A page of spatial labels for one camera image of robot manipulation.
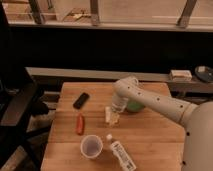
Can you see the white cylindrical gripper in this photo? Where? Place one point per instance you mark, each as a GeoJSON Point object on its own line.
{"type": "Point", "coordinates": [118, 103]}

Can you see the white sponge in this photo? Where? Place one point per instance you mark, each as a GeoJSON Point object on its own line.
{"type": "Point", "coordinates": [111, 117]}

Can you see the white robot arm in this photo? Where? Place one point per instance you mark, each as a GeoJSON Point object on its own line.
{"type": "Point", "coordinates": [197, 120]}

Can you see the green bowl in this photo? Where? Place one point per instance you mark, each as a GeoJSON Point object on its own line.
{"type": "Point", "coordinates": [134, 107]}

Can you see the black rectangular remote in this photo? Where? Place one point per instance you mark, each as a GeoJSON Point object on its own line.
{"type": "Point", "coordinates": [81, 100]}

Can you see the white labelled bottle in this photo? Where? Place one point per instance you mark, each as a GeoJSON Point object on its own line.
{"type": "Point", "coordinates": [120, 153]}

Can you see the clear plastic cup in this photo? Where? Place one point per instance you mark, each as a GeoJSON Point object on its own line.
{"type": "Point", "coordinates": [91, 146]}

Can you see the white box on shelf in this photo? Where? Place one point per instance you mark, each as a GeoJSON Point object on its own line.
{"type": "Point", "coordinates": [180, 75]}

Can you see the dark round object on shelf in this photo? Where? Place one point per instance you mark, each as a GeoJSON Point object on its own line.
{"type": "Point", "coordinates": [204, 73]}

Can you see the black chair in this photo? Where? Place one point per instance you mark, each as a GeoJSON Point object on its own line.
{"type": "Point", "coordinates": [19, 100]}

